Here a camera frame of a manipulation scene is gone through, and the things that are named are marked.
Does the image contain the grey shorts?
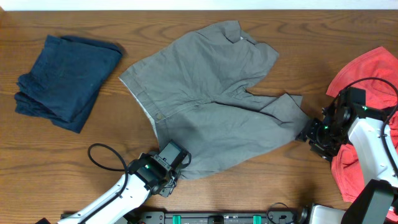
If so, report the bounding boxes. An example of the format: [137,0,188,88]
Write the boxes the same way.
[120,21,308,179]

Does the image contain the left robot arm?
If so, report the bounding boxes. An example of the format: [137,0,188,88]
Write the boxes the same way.
[58,141,192,224]

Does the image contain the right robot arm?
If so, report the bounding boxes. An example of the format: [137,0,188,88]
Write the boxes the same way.
[296,87,397,224]

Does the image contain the red garment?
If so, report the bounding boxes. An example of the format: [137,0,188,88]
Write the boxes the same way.
[325,46,398,222]

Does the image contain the folded navy blue garment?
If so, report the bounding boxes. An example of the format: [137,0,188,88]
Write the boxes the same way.
[14,35,123,133]

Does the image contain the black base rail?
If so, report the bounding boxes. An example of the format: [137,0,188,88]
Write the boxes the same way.
[116,202,310,224]

